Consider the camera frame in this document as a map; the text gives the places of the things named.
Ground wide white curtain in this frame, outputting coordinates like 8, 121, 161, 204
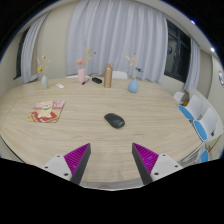
65, 0, 169, 84

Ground narrow white curtain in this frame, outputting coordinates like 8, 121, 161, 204
20, 11, 51, 84
183, 37, 201, 94

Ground white and blue chairs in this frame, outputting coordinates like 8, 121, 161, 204
172, 90, 224, 164

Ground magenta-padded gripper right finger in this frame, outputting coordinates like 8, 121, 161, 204
131, 142, 184, 186

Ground white chair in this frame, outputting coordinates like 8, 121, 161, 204
65, 74, 91, 80
111, 70, 129, 80

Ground black computer mouse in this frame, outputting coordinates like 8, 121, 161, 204
103, 112, 126, 129

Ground pink vase with orange flowers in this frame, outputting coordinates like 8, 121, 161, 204
75, 48, 98, 84

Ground tan metal drink bottle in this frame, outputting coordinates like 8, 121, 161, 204
103, 63, 114, 89

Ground pink cartoon print mouse pad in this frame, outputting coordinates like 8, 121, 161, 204
26, 99, 67, 124

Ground dark window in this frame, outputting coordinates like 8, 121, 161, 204
163, 19, 193, 84
13, 28, 31, 80

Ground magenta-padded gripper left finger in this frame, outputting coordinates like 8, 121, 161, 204
41, 142, 92, 186

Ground blue vase with dried flowers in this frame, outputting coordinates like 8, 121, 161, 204
124, 52, 145, 94

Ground green vase with yellow flowers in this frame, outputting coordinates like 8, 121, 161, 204
35, 54, 53, 90

